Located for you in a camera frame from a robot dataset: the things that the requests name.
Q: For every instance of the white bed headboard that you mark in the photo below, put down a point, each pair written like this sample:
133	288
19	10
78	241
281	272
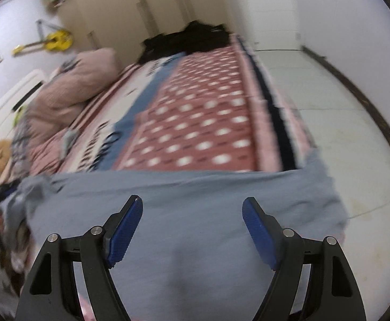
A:
11	97

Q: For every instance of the green plush toy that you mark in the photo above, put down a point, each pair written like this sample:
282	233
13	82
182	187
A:
19	115

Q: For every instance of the beige wardrobe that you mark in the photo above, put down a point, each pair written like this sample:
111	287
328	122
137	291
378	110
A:
148	10

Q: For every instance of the pink polka dot printed blanket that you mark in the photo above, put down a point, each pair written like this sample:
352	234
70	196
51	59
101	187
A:
208	113

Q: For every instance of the white door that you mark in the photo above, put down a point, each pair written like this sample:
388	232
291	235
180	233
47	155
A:
265	13

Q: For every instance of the grey plaid cloth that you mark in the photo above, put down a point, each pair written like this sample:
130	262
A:
20	147

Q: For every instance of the pile of black clothes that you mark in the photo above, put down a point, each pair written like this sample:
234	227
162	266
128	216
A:
188	41

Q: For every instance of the yellow toy guitar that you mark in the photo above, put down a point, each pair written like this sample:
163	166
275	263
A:
56	41

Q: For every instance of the pink ribbed duvet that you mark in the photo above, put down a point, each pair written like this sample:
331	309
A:
71	83

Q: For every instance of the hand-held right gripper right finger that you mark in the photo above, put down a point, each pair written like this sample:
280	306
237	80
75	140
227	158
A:
258	232

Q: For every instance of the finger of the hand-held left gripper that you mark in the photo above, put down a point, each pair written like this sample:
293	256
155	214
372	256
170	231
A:
4	192

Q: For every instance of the small grey cloth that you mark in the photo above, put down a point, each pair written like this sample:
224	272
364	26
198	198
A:
68	142

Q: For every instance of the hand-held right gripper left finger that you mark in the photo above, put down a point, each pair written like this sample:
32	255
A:
125	230

